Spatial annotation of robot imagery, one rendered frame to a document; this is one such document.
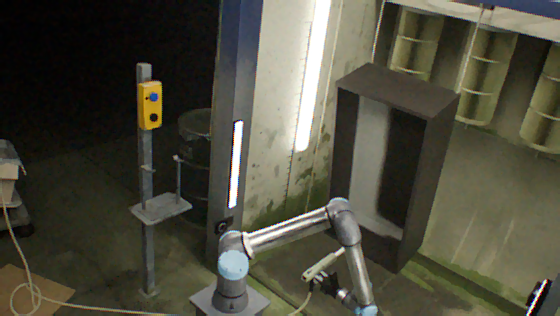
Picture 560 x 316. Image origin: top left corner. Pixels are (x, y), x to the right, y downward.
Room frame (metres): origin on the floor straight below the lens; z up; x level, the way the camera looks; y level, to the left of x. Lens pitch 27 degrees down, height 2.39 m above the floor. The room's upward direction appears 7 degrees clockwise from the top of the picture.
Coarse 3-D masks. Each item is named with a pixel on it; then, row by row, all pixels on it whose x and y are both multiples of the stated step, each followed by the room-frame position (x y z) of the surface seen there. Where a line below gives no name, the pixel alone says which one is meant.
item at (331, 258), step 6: (336, 252) 2.41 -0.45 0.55; (342, 252) 2.42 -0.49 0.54; (324, 258) 2.32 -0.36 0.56; (330, 258) 2.32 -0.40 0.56; (336, 258) 2.36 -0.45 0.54; (318, 264) 2.25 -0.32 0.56; (324, 264) 2.26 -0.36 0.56; (330, 264) 2.31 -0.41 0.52; (312, 270) 2.19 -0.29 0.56; (318, 270) 2.20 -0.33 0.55; (306, 276) 2.13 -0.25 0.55; (312, 276) 2.16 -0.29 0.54; (306, 282) 2.12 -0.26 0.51; (312, 282) 2.22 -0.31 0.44; (312, 288) 2.22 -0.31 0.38
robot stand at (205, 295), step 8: (208, 288) 1.83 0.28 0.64; (248, 288) 1.87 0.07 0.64; (192, 296) 1.76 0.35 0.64; (200, 296) 1.77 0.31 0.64; (208, 296) 1.77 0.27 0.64; (256, 296) 1.82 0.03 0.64; (192, 304) 1.72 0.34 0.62; (200, 304) 1.71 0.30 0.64; (208, 304) 1.72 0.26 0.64; (248, 304) 1.75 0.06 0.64; (256, 304) 1.76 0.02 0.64; (264, 304) 1.77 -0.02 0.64; (200, 312) 1.70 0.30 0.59; (208, 312) 1.66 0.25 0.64; (216, 312) 1.67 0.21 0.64; (240, 312) 1.69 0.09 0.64; (248, 312) 1.70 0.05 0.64; (256, 312) 1.71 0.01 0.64
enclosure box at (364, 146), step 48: (336, 96) 2.53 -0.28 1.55; (384, 96) 2.37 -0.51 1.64; (432, 96) 2.38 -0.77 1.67; (336, 144) 2.66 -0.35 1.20; (384, 144) 2.77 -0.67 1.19; (432, 144) 2.26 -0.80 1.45; (336, 192) 2.77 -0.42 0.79; (384, 192) 2.80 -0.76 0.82; (432, 192) 2.49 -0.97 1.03; (384, 240) 2.67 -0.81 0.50
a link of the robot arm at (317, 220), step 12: (336, 204) 2.02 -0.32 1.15; (348, 204) 2.03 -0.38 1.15; (300, 216) 2.01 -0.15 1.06; (312, 216) 1.98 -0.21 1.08; (324, 216) 1.97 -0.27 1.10; (264, 228) 2.00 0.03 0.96; (276, 228) 1.96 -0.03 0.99; (288, 228) 1.95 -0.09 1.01; (300, 228) 1.94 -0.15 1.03; (312, 228) 1.95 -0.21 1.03; (324, 228) 1.96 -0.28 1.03; (228, 240) 1.94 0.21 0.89; (240, 240) 1.92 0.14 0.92; (252, 240) 1.93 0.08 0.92; (264, 240) 1.92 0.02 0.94; (276, 240) 1.92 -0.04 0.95; (288, 240) 1.93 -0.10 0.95; (252, 252) 1.90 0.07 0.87
